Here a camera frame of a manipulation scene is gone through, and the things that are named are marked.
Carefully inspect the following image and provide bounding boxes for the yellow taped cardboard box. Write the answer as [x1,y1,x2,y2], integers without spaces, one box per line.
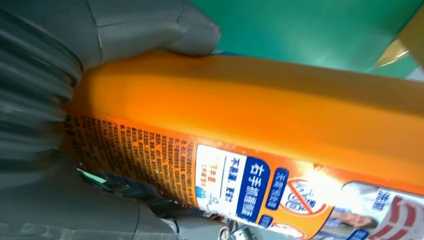
[373,6,424,69]

